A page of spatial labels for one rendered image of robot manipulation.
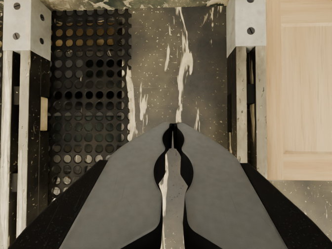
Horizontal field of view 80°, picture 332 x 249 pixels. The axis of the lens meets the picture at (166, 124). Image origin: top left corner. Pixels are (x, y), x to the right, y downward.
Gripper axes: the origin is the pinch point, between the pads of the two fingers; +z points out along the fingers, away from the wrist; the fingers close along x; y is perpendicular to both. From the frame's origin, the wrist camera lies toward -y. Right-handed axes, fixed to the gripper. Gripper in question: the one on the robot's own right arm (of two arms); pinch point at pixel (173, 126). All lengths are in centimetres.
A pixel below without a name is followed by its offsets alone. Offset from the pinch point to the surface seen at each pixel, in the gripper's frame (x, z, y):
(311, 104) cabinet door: 31.2, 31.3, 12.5
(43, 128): -30.1, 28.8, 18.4
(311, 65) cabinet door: 31.3, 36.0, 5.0
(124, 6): -11.8, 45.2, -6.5
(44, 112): -30.1, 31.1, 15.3
